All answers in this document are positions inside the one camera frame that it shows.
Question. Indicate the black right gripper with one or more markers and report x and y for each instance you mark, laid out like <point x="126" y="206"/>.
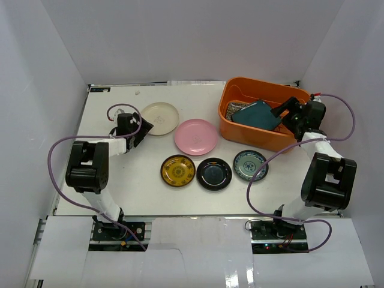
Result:
<point x="289" y="104"/>

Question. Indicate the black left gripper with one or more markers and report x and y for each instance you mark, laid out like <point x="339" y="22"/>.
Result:
<point x="139" y="132"/>

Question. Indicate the cream round plate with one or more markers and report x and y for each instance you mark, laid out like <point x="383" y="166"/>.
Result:
<point x="163" y="116"/>

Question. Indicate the teal square plate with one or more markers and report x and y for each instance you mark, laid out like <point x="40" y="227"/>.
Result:
<point x="257" y="115"/>

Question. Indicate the yellow patterned round plate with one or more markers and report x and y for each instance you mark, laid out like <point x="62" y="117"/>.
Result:
<point x="177" y="170"/>

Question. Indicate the black floral rectangular plate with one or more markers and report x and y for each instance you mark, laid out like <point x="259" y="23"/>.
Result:
<point x="232" y="108"/>

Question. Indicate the blue white porcelain plate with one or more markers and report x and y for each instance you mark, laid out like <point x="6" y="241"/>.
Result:
<point x="247" y="162"/>

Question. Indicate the black glossy round plate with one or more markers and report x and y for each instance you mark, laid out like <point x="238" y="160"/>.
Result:
<point x="214" y="174"/>

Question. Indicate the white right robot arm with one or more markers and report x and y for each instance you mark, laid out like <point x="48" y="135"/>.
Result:
<point x="328" y="183"/>

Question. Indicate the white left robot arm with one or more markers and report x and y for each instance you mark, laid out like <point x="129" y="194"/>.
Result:
<point x="88" y="167"/>

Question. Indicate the orange plastic bin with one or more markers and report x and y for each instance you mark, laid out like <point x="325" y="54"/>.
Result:
<point x="247" y="90"/>

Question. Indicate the pink round plate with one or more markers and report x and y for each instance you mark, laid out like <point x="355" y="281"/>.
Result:
<point x="196" y="137"/>

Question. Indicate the dark label sticker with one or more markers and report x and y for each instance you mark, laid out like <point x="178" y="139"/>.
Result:
<point x="99" y="89"/>

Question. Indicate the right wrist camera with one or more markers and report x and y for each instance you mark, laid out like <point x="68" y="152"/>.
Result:
<point x="316" y="97"/>

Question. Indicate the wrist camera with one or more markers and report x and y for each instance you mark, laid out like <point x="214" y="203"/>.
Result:
<point x="316" y="97"/>
<point x="117" y="113"/>

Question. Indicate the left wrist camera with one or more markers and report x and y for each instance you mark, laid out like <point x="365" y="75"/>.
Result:
<point x="117" y="113"/>

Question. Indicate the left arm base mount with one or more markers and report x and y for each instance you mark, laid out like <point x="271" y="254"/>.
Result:
<point x="109" y="239"/>

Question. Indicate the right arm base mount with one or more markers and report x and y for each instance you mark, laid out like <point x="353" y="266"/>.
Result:
<point x="276" y="237"/>

